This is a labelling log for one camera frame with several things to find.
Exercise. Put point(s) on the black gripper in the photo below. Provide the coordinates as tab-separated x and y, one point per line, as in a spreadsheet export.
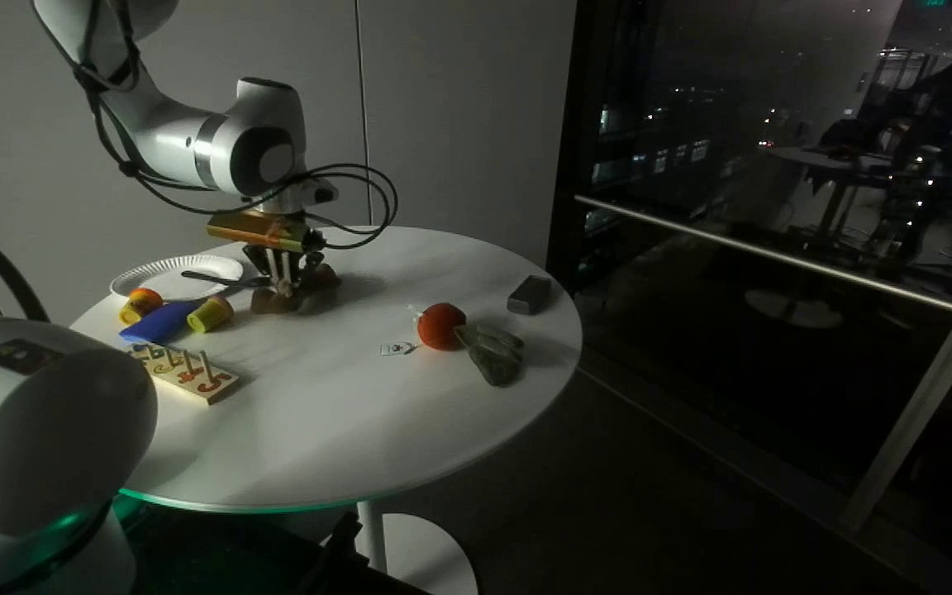
284	263

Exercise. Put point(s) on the brown plush toy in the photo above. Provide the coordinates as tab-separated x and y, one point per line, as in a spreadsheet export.
321	281

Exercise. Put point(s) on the yellow-green cylinder toy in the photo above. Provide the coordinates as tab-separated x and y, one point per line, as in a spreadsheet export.
211	315

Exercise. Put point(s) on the red ball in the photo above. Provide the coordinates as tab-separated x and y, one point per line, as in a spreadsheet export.
442	325

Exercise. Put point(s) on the grey-green soft toy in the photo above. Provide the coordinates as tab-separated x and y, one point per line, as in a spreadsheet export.
495	354

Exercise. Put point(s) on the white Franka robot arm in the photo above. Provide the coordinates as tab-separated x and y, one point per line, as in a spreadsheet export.
189	144

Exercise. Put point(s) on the white plate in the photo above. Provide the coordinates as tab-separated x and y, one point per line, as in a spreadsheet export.
218	267

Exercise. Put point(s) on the small white paper scrap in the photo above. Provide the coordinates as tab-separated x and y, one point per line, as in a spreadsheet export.
402	347

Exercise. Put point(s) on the wooden peg board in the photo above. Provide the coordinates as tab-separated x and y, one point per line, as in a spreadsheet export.
197	382

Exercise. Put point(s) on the blue block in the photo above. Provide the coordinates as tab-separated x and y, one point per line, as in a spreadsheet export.
157	321

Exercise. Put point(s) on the orange toy fruit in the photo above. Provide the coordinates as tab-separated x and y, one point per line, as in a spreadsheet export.
144	299

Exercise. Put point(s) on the grey rectangular block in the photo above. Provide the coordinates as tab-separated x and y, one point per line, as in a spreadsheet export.
529	295

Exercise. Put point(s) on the white window mullion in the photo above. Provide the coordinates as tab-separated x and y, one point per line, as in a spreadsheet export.
926	398

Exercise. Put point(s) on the yellowish wrist camera bar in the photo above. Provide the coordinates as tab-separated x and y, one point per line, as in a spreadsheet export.
261	229

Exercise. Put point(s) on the white table pedestal base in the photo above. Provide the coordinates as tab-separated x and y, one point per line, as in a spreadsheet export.
421	556

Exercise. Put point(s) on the white horizontal window rail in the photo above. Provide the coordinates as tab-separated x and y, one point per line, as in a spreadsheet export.
763	252

